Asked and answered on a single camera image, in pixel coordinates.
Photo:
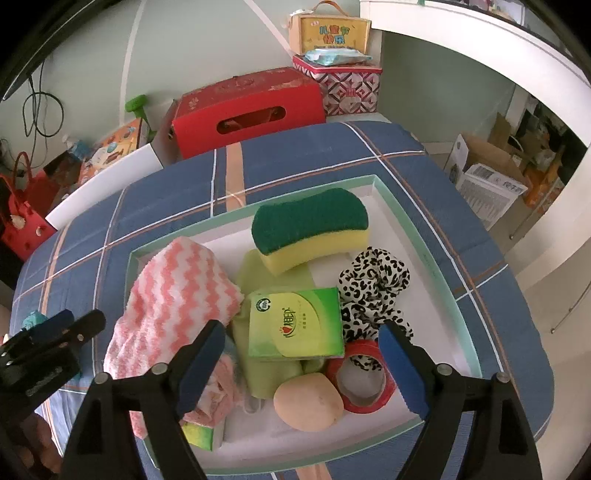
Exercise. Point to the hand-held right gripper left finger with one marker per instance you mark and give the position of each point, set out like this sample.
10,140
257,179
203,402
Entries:
201,369

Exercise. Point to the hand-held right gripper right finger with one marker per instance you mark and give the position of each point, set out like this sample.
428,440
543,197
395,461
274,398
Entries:
404,369

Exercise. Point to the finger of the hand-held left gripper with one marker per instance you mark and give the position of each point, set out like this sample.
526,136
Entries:
85,330
51,325

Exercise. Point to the red tape roll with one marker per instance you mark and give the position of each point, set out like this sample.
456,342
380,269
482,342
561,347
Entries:
369,406

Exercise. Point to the green tissue packet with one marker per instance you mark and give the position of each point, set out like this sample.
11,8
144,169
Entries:
295,323
201,436

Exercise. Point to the pink white striped cloth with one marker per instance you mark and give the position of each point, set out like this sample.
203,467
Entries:
175,295

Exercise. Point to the leopard print scrunchie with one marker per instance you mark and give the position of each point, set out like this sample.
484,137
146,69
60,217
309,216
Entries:
369,286

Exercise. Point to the light green cloth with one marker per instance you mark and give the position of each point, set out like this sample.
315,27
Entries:
258,277

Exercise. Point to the white tray box teal rim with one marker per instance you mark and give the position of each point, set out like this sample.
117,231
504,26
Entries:
397,244

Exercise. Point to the yellow green sponge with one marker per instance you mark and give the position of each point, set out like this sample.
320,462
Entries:
309,221

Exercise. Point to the person's left hand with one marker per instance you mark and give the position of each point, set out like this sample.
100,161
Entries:
44,443

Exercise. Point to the teal wet wipes packet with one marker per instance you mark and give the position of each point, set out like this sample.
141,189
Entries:
33,319

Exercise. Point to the red felt bag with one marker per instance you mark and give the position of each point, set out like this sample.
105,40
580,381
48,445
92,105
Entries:
27,226

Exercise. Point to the white board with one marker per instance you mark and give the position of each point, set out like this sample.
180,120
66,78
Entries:
106,184

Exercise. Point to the teal pump bottle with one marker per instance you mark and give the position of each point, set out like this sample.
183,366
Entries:
78,150

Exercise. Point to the orange colourful box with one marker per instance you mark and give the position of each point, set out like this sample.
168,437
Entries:
111,152

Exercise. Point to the open cardboard box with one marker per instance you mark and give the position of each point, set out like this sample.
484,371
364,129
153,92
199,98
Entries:
489,184

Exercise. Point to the green dumbbell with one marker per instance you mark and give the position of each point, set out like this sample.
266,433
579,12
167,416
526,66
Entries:
136,104

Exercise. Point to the blue plaid blanket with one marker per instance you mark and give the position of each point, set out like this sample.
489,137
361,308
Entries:
300,152

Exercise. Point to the red patterned tin box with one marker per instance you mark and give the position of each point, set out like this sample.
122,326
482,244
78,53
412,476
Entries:
351,92

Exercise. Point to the red cardboard box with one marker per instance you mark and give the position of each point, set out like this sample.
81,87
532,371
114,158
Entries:
258,92

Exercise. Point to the light blue wipes pack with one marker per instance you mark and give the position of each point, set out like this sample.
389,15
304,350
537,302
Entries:
337,57

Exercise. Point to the white desk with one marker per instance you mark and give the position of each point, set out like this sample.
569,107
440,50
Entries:
461,23

